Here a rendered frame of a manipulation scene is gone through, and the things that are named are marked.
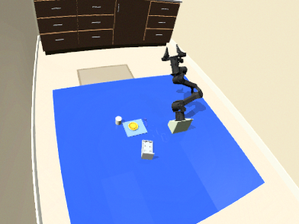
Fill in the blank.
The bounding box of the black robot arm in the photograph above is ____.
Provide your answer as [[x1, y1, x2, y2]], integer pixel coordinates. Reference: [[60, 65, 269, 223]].
[[170, 66, 203, 121]]

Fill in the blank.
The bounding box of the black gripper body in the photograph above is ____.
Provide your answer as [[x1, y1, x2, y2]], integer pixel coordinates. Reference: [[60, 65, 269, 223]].
[[161, 53, 186, 67]]

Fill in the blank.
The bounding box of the light blue square mat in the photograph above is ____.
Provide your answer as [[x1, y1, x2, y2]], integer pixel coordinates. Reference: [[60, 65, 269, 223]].
[[122, 119, 147, 137]]

